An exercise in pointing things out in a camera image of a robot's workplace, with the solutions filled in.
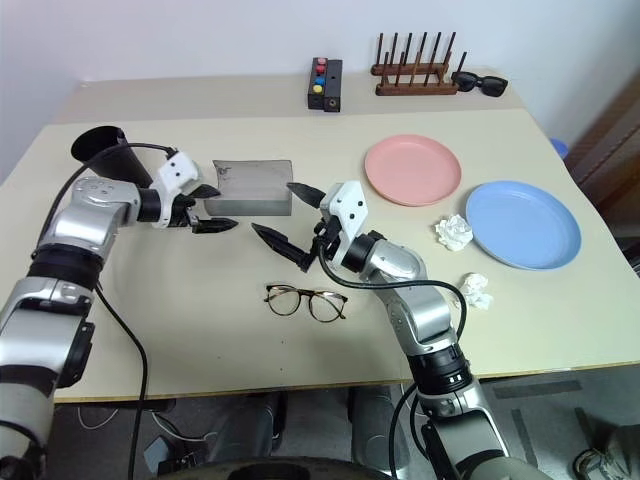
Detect brown wooden furniture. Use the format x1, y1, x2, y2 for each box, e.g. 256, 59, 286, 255
563, 74, 640, 241

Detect grey glasses case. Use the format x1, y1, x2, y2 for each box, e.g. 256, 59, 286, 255
211, 158, 295, 218

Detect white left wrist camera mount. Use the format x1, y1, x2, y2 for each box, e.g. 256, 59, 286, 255
149, 152, 204, 229

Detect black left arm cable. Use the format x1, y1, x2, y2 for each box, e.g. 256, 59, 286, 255
47, 143, 177, 480

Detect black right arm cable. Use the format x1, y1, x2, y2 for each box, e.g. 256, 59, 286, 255
318, 252, 471, 480

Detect pink plate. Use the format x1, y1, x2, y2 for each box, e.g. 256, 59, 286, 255
363, 133, 463, 208

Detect crumpled white paper ball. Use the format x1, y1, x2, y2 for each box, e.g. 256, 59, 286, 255
432, 213, 475, 252
459, 272, 495, 312

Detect white floor cable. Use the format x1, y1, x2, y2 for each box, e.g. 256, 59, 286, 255
75, 403, 216, 444

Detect grey sneaker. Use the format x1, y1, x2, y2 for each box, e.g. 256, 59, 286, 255
573, 424, 640, 480

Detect dark cylindrical leg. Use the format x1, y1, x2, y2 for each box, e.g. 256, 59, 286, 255
348, 385, 407, 469
219, 390, 289, 457

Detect black sunglasses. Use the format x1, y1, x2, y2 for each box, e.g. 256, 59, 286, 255
450, 71, 510, 99

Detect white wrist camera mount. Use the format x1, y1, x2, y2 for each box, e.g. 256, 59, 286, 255
149, 152, 204, 229
319, 180, 369, 267

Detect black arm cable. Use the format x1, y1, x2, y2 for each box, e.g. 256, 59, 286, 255
47, 143, 177, 480
318, 252, 471, 480

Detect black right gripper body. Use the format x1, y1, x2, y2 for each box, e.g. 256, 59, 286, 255
312, 212, 342, 262

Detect dark wooden dish rack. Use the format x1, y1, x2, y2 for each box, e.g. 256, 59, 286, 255
370, 31, 469, 98

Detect black box with coloured buttons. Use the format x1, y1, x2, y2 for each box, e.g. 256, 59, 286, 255
305, 57, 345, 114

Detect tortoiseshell round eyeglasses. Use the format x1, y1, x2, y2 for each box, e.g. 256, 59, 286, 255
263, 283, 349, 324

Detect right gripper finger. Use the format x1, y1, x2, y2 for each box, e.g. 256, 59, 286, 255
285, 181, 325, 208
251, 222, 319, 274

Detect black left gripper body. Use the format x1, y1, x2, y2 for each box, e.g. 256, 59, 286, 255
169, 192, 201, 232

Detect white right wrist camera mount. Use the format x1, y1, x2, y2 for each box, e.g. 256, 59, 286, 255
319, 180, 369, 267

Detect blue plate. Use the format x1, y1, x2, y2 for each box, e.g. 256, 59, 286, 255
465, 180, 583, 272

